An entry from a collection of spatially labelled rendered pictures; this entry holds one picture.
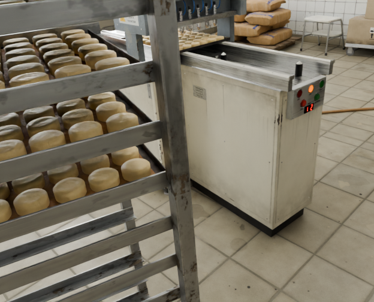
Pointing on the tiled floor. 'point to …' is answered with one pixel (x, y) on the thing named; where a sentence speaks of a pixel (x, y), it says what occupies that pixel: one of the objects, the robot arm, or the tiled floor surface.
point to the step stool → (324, 30)
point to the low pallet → (273, 45)
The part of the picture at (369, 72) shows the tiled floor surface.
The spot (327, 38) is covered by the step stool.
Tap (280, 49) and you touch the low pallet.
